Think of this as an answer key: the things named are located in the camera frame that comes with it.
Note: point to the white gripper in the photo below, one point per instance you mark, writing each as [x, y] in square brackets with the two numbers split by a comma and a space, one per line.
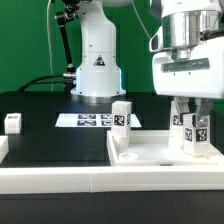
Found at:
[201, 77]

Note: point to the white square table top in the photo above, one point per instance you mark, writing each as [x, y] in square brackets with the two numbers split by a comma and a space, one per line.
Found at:
[150, 148]

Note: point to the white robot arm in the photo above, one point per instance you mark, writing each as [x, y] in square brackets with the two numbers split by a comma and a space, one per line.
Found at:
[188, 51]

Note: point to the white fiducial marker sheet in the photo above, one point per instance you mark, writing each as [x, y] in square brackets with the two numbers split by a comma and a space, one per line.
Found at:
[83, 120]

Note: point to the white U-shaped workspace fence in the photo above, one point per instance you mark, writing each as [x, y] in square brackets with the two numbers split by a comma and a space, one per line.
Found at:
[109, 179]

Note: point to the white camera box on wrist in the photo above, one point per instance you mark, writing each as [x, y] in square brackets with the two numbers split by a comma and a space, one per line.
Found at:
[156, 42]

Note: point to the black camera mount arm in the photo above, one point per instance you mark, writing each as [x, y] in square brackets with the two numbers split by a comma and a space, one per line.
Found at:
[62, 18]

